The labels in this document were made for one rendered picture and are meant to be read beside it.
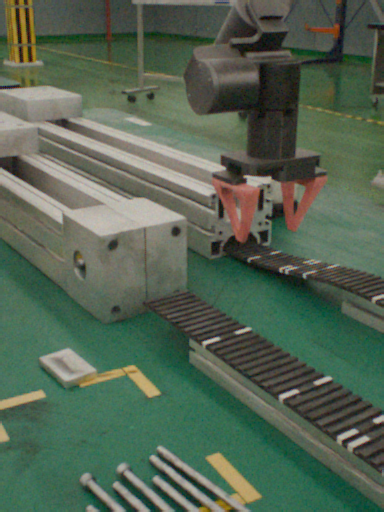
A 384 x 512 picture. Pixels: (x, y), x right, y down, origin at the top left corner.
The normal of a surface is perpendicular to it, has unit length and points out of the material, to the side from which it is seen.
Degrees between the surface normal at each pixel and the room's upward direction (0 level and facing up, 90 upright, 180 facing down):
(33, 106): 90
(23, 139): 90
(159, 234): 90
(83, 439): 0
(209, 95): 90
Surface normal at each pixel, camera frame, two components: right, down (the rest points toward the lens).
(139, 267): 0.55, 0.30
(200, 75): -0.86, 0.18
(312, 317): 0.00, -0.93
